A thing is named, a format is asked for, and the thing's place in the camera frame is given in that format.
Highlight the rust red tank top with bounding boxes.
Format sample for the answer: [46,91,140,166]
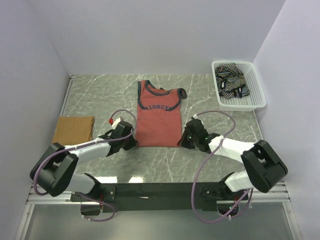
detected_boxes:
[135,80,187,148]

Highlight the tan ribbed tank top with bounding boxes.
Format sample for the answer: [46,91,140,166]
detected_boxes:
[51,116,95,146]

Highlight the striped multicolour tank top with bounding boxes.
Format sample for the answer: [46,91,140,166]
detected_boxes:
[214,62,250,99]

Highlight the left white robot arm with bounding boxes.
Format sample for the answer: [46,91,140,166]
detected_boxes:
[29,118,138,201]

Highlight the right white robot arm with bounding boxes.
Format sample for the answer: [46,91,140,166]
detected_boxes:
[178,118,288,200]

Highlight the white plastic laundry basket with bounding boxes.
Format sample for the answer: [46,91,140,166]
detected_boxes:
[211,60,267,112]

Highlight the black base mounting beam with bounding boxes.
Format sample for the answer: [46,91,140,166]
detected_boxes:
[69,174,250,217]

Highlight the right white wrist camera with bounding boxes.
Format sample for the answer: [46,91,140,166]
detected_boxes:
[192,114,199,120]

